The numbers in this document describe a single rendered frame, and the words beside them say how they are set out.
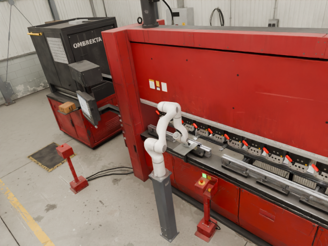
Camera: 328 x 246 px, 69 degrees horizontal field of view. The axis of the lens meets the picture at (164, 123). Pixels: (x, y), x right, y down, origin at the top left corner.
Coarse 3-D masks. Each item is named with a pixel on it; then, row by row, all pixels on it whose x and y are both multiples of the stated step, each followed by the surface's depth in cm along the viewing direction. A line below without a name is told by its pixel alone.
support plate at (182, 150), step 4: (180, 144) 290; (192, 144) 287; (196, 144) 286; (176, 148) 284; (180, 148) 283; (184, 148) 282; (188, 148) 281; (192, 148) 281; (180, 152) 277; (184, 152) 276
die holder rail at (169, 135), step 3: (150, 126) 341; (153, 126) 341; (156, 126) 340; (150, 129) 343; (153, 129) 338; (156, 132) 336; (168, 132) 323; (165, 135) 324; (168, 135) 319; (171, 135) 316; (168, 138) 322; (171, 138) 318; (171, 141) 320; (174, 141) 318
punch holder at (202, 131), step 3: (198, 123) 268; (201, 123) 264; (204, 123) 261; (198, 126) 270; (201, 126) 266; (204, 126) 263; (207, 126) 260; (210, 126) 265; (201, 129) 268; (204, 129) 265; (207, 129) 262; (210, 129) 268; (198, 132) 274; (201, 132) 270; (204, 132) 267; (207, 132) 264; (204, 135) 269; (207, 135) 266
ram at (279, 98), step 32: (160, 64) 269; (192, 64) 237; (224, 64) 212; (256, 64) 192; (288, 64) 175; (320, 64) 161; (160, 96) 293; (192, 96) 256; (224, 96) 227; (256, 96) 204; (288, 96) 185; (320, 96) 169; (224, 128) 245; (256, 128) 218; (288, 128) 196; (320, 128) 179; (320, 160) 190
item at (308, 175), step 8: (208, 136) 304; (224, 144) 292; (240, 152) 279; (264, 152) 263; (264, 160) 261; (280, 168) 251; (288, 168) 244; (312, 168) 234; (304, 176) 236; (312, 176) 229
